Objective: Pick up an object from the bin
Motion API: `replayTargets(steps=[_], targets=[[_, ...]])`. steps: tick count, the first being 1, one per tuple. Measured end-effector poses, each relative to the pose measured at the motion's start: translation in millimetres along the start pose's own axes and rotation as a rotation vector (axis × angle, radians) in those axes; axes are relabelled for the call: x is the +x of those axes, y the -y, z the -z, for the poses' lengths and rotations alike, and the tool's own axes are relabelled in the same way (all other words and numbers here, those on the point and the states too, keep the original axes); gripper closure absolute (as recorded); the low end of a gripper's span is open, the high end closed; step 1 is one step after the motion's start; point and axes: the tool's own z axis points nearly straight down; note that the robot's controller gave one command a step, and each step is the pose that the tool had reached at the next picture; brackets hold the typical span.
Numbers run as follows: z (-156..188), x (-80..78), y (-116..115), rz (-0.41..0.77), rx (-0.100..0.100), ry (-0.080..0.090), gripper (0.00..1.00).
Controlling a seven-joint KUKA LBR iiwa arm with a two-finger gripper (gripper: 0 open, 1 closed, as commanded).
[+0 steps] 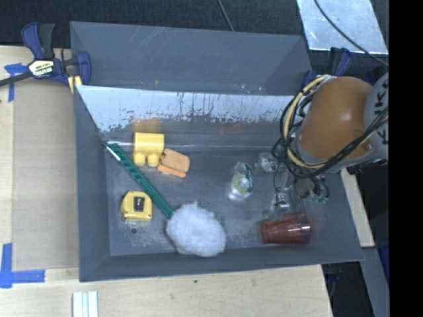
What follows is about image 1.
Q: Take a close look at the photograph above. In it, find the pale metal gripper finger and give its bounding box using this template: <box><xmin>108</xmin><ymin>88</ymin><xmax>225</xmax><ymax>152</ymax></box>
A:
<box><xmin>258</xmin><ymin>152</ymin><xmax>281</xmax><ymax>174</ymax></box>
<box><xmin>263</xmin><ymin>192</ymin><xmax>291</xmax><ymax>218</ymax></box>

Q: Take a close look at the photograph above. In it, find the red-brown plastic cup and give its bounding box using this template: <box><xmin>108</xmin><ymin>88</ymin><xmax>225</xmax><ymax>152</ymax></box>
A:
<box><xmin>260</xmin><ymin>211</ymin><xmax>313</xmax><ymax>246</ymax></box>

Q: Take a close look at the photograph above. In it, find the clear plastic bottle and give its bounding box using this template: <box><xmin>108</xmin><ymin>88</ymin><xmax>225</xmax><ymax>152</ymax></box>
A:
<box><xmin>227</xmin><ymin>161</ymin><xmax>256</xmax><ymax>202</ymax></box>

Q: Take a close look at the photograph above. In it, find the white fluffy cotton ball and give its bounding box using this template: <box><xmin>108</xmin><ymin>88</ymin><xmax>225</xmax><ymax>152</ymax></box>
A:
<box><xmin>165</xmin><ymin>200</ymin><xmax>228</xmax><ymax>258</ymax></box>

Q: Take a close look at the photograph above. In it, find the orange toy bread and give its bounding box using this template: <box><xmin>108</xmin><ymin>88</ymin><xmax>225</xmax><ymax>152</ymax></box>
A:
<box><xmin>157</xmin><ymin>148</ymin><xmax>191</xmax><ymax>179</ymax></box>

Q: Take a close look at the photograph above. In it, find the yellow toy block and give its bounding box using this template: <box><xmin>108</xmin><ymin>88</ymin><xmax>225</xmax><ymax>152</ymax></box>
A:
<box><xmin>132</xmin><ymin>131</ymin><xmax>165</xmax><ymax>168</ymax></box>

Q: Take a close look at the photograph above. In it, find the grey metal bin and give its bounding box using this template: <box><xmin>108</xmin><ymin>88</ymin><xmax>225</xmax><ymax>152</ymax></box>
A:
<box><xmin>69</xmin><ymin>20</ymin><xmax>366</xmax><ymax>283</ymax></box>

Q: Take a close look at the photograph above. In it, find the dark green flat block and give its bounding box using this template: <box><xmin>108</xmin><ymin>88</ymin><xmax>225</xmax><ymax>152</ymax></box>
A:
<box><xmin>100</xmin><ymin>140</ymin><xmax>175</xmax><ymax>219</ymax></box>

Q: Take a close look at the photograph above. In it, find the yellow tape measure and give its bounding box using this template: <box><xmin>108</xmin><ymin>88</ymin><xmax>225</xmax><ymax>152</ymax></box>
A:
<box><xmin>120</xmin><ymin>190</ymin><xmax>154</xmax><ymax>223</ymax></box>

